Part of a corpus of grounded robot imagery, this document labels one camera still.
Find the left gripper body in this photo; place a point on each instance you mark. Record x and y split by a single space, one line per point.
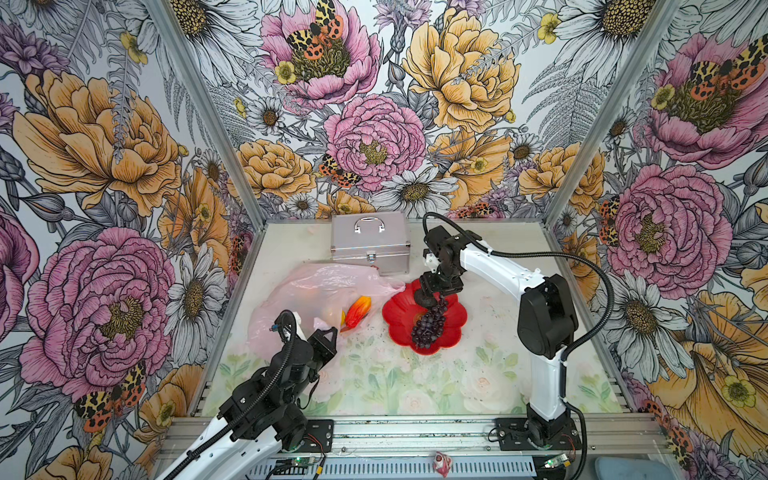
299 386

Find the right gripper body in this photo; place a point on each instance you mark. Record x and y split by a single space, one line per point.
445 280

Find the dark grape bunch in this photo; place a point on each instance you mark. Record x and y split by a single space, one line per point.
429 327

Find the red flower-shaped plate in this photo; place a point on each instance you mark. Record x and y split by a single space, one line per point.
401 312

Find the orange carrot-like fruit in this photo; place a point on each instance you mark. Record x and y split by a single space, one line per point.
356 313

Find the pink plastic bag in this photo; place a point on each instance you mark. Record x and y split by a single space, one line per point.
321 294

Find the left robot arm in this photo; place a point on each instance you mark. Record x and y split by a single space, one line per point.
262 416

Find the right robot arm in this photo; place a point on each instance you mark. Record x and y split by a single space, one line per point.
546 321

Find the silver metal case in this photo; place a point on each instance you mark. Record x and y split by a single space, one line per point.
378 239

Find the green circuit board left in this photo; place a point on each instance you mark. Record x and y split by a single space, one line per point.
297 462

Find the green circuit board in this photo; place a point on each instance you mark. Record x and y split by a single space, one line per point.
297 462
559 461

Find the pink small toy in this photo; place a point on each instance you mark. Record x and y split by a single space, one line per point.
442 464

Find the white vented strip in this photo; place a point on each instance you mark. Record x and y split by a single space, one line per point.
463 467

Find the green circuit board right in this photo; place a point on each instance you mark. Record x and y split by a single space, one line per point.
559 461

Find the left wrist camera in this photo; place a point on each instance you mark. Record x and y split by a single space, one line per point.
288 326

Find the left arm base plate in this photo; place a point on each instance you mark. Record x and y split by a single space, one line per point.
318 436

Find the aluminium front rail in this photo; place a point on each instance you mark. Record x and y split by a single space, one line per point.
390 436

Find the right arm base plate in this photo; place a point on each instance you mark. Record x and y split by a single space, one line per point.
524 434

